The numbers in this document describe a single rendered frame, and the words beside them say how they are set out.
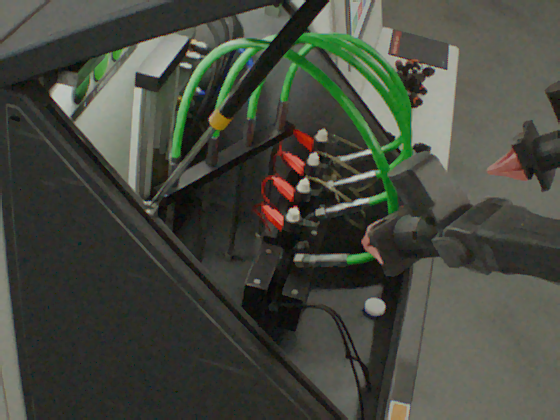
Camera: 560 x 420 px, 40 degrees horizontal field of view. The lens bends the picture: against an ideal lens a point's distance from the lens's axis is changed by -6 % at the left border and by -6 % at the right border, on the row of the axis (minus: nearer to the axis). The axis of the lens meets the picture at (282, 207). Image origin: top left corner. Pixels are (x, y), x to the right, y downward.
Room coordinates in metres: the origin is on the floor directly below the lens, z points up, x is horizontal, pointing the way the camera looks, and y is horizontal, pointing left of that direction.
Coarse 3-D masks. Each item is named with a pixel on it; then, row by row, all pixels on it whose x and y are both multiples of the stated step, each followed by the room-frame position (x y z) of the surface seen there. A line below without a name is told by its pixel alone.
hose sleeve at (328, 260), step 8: (312, 256) 0.89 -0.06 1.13; (320, 256) 0.89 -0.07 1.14; (328, 256) 0.88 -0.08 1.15; (336, 256) 0.88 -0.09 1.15; (344, 256) 0.87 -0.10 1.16; (304, 264) 0.89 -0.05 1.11; (312, 264) 0.89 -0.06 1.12; (320, 264) 0.88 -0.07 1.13; (328, 264) 0.87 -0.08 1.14; (336, 264) 0.87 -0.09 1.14; (344, 264) 0.86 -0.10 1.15
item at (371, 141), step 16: (224, 48) 0.99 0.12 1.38; (240, 48) 0.98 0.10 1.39; (208, 64) 1.00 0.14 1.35; (304, 64) 0.93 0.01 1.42; (192, 80) 1.01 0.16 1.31; (320, 80) 0.91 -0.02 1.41; (192, 96) 1.02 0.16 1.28; (336, 96) 0.90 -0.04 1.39; (352, 112) 0.89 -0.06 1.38; (176, 128) 1.02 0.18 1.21; (368, 128) 0.88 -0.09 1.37; (176, 144) 1.02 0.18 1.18; (368, 144) 0.87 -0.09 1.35; (176, 160) 1.02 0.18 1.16; (384, 160) 0.86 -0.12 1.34; (384, 176) 0.85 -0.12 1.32; (352, 256) 0.87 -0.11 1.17; (368, 256) 0.85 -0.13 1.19
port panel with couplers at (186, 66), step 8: (184, 32) 1.27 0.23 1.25; (192, 32) 1.32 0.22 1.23; (192, 40) 1.32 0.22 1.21; (192, 48) 1.33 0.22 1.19; (200, 48) 1.32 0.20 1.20; (184, 56) 1.27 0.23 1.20; (192, 56) 1.27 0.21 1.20; (184, 64) 1.23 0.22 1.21; (184, 72) 1.23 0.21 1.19; (184, 80) 1.30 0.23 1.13; (184, 88) 1.31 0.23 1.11; (176, 104) 1.27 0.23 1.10; (192, 104) 1.27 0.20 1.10; (176, 112) 1.23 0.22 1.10; (176, 120) 1.28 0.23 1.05
